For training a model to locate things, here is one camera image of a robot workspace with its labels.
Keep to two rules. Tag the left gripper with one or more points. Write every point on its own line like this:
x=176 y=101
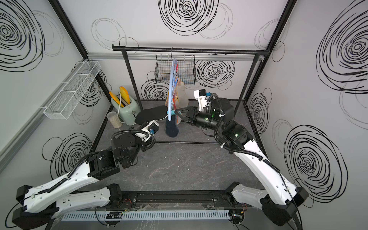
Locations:
x=147 y=143

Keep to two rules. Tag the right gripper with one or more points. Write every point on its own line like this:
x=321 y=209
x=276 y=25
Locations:
x=193 y=115

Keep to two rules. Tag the dark grey felt insole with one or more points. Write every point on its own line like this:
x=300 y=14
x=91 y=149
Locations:
x=171 y=128

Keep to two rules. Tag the black foam insole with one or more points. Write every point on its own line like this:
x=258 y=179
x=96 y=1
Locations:
x=148 y=115

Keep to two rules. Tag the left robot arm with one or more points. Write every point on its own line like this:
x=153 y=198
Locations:
x=38 y=205

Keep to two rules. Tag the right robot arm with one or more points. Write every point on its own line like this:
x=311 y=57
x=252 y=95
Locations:
x=279 y=199

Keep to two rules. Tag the white orange-edged insole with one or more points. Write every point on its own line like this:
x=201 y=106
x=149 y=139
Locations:
x=181 y=100

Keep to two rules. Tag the mint green toaster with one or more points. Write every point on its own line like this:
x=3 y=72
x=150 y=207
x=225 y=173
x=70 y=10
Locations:
x=128 y=113

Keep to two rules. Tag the clear plastic cup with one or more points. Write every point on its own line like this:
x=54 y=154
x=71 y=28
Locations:
x=114 y=119

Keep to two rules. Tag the orange-yellow insole in toaster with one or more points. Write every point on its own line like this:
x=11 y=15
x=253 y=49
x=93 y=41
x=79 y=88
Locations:
x=116 y=99

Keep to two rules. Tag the yellow insole in toaster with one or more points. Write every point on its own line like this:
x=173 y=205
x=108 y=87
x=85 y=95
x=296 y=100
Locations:
x=124 y=95

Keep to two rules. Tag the black garment rack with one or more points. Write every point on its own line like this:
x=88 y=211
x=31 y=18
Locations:
x=124 y=50

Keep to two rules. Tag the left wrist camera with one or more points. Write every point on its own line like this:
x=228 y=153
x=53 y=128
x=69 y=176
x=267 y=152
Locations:
x=151 y=128

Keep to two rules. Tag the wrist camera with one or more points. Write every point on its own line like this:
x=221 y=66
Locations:
x=202 y=97
x=151 y=128

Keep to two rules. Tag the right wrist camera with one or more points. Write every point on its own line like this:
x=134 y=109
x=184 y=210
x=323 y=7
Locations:
x=202 y=97

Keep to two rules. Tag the black wire basket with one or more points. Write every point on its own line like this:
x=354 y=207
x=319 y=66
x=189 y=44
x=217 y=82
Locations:
x=185 y=68

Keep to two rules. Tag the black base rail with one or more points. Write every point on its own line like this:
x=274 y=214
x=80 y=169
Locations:
x=216 y=198

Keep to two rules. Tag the white mesh wall shelf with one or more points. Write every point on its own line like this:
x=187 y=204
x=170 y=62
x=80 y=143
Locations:
x=80 y=89

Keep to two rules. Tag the white slotted cable duct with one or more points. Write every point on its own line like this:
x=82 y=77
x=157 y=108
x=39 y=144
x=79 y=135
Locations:
x=105 y=216

